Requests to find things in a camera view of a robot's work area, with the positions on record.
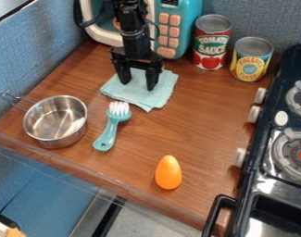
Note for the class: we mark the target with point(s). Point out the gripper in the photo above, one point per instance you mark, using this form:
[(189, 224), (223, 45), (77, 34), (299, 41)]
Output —
[(136, 49)]

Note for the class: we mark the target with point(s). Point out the toy stove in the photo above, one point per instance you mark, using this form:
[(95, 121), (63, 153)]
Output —
[(275, 148)]

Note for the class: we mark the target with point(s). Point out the silver pot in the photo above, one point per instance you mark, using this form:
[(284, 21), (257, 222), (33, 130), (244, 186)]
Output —
[(53, 119)]

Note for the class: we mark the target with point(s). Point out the red tomato sauce can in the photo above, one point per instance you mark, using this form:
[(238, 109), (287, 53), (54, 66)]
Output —
[(212, 42)]

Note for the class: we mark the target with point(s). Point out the blue cloth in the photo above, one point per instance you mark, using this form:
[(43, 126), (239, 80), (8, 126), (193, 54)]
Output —
[(144, 90)]

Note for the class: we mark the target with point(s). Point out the orange toy egg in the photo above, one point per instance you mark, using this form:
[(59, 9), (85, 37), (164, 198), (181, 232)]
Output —
[(168, 172)]

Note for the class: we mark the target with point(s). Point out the toy microwave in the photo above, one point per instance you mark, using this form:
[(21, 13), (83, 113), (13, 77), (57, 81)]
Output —
[(173, 24)]

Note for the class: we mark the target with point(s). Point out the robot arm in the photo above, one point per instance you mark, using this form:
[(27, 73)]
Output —
[(129, 17)]

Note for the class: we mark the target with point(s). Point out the teal dish brush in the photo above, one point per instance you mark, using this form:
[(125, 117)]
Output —
[(111, 126)]

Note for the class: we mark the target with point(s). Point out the yellow pineapple can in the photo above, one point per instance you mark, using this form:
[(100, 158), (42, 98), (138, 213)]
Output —
[(251, 59)]

